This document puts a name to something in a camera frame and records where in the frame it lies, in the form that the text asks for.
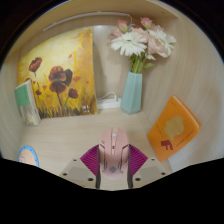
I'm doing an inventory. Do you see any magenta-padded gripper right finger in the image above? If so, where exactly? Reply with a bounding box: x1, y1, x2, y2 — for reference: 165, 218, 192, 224
126, 143, 168, 190

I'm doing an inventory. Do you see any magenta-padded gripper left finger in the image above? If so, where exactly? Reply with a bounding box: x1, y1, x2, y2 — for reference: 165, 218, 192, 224
59, 143, 103, 190

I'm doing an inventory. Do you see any pink computer mouse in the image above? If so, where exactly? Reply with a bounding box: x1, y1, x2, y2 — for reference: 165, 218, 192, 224
97, 127, 131, 182

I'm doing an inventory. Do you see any round blue-rimmed cartoon mouse pad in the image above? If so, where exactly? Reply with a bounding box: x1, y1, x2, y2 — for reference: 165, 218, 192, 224
17, 144, 40, 168

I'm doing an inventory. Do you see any orange book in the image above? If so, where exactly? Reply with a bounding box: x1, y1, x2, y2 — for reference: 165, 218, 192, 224
146, 94, 202, 163

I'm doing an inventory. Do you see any white power strip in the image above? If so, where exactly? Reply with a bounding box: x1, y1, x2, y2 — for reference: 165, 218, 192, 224
95, 91, 122, 110

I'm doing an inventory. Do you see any teal faceted vase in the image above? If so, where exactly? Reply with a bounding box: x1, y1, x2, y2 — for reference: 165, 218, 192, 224
119, 71, 144, 116

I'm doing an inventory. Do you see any green book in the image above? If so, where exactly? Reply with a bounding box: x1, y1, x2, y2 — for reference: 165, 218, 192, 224
13, 79, 43, 127

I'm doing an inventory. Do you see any yellow poppy painting canvas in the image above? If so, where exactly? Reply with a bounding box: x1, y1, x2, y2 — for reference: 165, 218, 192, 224
16, 27, 99, 119

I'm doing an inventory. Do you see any pink and white flower bouquet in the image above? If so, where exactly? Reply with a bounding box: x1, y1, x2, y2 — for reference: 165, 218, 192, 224
107, 16, 178, 74

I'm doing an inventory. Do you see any white light bar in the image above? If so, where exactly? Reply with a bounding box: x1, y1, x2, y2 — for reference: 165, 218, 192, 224
42, 11, 133, 33

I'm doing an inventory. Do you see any wooden shelf unit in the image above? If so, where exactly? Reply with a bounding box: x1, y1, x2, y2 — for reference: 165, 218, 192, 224
33, 0, 179, 31

